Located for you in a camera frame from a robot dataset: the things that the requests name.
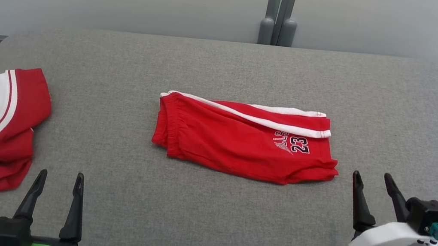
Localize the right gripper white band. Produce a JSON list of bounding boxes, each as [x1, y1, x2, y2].
[[342, 168, 438, 246]]

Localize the red shorts number 23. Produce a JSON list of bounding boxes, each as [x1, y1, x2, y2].
[[148, 88, 348, 193]]

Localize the grey fabric sofa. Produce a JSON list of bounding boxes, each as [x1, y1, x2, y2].
[[0, 0, 438, 246]]

